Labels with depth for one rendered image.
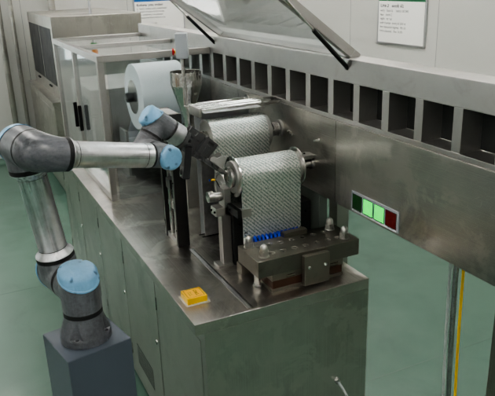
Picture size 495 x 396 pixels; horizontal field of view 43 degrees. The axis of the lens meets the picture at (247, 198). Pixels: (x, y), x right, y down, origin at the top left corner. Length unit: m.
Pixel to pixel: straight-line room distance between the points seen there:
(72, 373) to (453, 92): 1.31
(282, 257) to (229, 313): 0.26
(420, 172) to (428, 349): 1.86
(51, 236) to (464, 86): 1.23
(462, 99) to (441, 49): 3.52
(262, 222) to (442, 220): 0.70
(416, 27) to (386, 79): 3.50
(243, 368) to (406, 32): 3.90
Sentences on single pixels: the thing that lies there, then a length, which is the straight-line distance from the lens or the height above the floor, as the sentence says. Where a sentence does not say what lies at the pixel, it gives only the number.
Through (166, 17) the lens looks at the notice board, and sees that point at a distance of 7.85.
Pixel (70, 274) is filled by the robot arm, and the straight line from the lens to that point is 1.89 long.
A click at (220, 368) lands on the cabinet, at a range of 2.11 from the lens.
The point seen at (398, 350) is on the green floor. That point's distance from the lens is 3.56.
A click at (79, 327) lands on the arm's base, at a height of 0.97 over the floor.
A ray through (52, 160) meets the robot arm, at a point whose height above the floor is 1.47.
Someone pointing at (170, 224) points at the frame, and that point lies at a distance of 2.65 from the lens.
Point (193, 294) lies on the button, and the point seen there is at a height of 0.92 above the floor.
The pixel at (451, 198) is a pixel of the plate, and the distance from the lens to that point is 1.79.
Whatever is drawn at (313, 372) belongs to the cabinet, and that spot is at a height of 0.59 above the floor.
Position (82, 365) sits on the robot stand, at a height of 0.87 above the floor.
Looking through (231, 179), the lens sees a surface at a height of 1.25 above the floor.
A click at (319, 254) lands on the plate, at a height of 1.02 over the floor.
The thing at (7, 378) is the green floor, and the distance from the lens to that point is 3.59.
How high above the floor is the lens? 1.91
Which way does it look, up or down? 19 degrees down
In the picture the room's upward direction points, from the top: 2 degrees counter-clockwise
